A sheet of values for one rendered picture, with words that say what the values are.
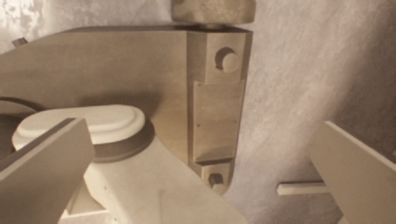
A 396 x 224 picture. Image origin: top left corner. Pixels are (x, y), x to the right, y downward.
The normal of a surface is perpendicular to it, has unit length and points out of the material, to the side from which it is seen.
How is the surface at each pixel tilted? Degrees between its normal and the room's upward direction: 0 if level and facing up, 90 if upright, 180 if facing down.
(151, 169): 90
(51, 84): 0
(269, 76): 0
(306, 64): 0
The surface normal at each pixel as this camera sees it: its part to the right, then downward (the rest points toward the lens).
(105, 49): 0.20, 0.47
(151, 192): 0.02, -0.88
